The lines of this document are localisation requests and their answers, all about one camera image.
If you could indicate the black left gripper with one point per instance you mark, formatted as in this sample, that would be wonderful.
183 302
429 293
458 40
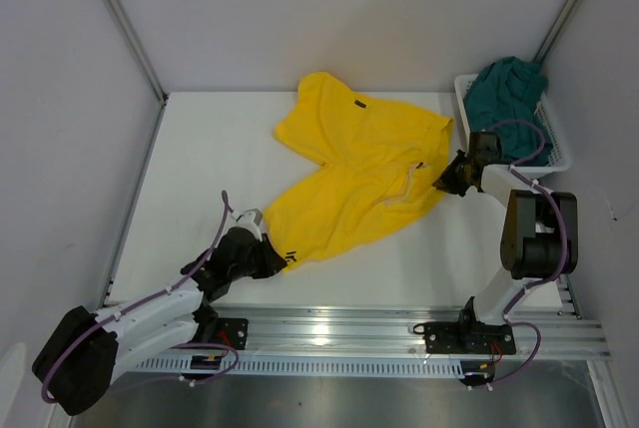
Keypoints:
273 262

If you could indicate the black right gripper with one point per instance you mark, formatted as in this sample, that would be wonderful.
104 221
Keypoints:
445 181

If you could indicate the yellow shorts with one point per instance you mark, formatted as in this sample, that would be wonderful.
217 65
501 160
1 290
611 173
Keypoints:
377 159

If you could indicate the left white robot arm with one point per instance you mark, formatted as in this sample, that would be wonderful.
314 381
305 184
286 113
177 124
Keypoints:
88 351

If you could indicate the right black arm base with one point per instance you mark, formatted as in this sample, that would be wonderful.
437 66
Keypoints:
474 338

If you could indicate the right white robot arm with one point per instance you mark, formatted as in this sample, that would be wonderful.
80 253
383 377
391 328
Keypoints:
537 245

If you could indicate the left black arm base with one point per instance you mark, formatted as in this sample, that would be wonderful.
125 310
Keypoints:
228 331

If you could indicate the green shorts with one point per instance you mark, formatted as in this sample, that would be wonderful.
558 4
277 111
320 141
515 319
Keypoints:
503 99

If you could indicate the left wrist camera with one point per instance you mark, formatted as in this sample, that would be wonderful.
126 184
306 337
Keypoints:
249 220

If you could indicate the aluminium front rail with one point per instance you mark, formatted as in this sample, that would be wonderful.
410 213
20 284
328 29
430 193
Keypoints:
385 332

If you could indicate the slotted white cable duct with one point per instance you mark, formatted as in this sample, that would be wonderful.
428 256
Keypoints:
412 367

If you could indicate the right aluminium corner post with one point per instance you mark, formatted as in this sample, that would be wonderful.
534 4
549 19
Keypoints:
562 19

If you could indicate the aluminium corner post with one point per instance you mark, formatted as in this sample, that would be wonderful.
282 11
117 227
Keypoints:
562 19
132 40

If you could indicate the left aluminium corner post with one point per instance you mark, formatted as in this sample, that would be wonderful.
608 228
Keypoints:
132 40

